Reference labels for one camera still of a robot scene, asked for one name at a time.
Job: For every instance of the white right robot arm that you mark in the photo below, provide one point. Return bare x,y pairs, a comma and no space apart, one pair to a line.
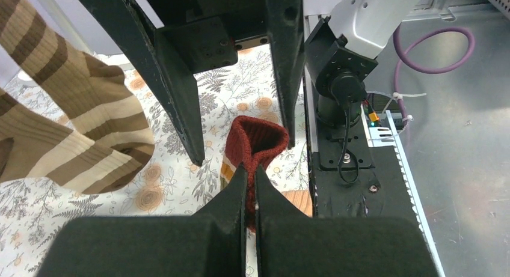
342,48

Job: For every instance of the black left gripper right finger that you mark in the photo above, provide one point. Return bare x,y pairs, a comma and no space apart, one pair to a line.
289,243

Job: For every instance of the brown striped sock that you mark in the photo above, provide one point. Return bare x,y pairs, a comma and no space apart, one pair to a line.
110,140
6,149

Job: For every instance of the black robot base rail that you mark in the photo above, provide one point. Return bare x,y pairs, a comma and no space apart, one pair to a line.
365,174

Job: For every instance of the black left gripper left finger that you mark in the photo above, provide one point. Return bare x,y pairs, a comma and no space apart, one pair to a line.
211,242

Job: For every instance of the red cuff multicolour sock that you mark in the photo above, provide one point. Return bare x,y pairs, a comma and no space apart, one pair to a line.
251,142

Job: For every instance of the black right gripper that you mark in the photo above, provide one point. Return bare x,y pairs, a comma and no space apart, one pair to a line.
202,35

